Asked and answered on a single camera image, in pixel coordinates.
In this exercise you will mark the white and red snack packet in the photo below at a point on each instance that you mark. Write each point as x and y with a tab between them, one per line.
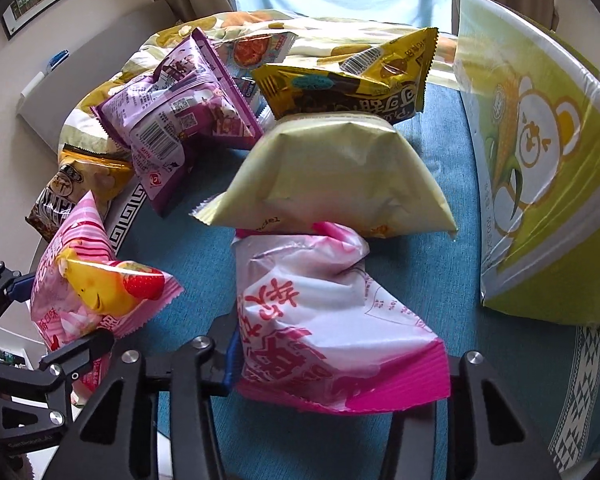
252	50

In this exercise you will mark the dark brown snack packet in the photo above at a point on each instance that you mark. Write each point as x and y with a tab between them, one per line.
55	210

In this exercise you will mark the white and magenta snack packet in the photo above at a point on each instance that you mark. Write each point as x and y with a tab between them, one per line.
325	320

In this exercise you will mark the floral striped blanket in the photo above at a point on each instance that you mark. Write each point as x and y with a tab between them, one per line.
330	35

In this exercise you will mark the small blue snack packet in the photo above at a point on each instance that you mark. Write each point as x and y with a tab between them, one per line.
247	91

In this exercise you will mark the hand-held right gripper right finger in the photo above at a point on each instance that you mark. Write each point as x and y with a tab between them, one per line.
472	380

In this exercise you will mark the pink strawberry print snack packet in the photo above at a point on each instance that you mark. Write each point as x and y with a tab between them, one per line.
87	270

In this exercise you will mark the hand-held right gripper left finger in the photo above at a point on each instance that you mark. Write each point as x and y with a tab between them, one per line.
231	360

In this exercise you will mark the teal patterned mat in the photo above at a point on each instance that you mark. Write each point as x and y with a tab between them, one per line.
180	270

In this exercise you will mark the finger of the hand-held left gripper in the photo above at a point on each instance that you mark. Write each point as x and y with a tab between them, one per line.
82	349
21	288

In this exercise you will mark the small blue object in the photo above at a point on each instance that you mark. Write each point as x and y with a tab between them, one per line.
57	59

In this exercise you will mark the pale yellow snack packet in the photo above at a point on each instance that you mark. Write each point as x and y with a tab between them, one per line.
340	170

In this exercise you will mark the orange snack packet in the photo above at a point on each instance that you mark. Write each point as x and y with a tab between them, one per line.
97	170

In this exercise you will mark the purple snack packet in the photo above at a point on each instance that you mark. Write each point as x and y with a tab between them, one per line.
180	110

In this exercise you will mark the yellow and brown snack packet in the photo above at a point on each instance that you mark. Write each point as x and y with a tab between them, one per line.
340	85

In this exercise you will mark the green and white cardboard box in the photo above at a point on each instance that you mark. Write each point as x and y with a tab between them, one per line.
540	160

